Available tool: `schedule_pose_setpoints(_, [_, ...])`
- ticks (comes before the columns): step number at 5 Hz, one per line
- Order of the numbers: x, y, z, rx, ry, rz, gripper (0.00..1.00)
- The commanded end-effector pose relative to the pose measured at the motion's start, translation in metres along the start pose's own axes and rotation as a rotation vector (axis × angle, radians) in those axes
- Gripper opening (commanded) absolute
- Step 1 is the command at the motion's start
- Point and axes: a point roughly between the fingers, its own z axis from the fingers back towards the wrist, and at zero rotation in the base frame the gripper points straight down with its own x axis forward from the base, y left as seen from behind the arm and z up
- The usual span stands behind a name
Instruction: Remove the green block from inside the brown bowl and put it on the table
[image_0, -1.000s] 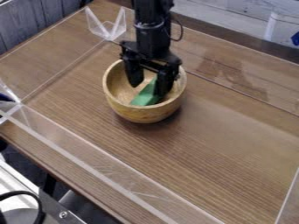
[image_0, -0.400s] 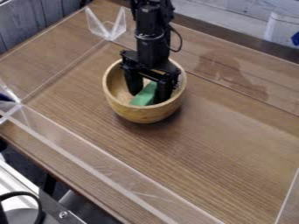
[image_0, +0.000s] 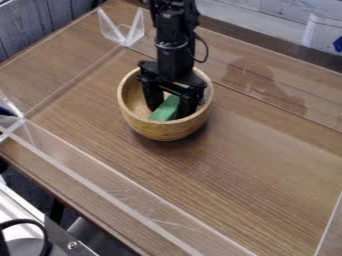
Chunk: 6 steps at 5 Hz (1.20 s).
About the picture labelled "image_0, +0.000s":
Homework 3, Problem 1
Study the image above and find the brown wooden bowl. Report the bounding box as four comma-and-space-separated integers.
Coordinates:
116, 67, 214, 141

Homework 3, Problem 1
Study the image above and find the grey metal bracket with screw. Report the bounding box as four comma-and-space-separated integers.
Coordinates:
44, 217, 99, 256

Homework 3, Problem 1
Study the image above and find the white container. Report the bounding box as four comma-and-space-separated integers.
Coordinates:
302, 13, 342, 56

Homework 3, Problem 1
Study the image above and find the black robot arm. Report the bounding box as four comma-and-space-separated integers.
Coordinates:
138, 0, 207, 118

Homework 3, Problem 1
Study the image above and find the clear acrylic corner bracket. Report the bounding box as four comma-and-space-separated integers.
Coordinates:
96, 8, 144, 47

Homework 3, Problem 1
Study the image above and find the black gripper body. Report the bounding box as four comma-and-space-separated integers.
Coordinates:
138, 43, 207, 104

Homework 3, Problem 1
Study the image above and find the clear acrylic front barrier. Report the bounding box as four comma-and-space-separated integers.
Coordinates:
0, 90, 257, 256

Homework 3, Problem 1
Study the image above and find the green rectangular block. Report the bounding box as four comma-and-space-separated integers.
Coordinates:
148, 95, 179, 121

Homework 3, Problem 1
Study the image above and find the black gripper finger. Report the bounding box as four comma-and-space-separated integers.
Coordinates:
142, 80, 164, 111
178, 93, 198, 118

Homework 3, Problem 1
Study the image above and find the black cable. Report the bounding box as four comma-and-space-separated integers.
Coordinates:
0, 218, 54, 256

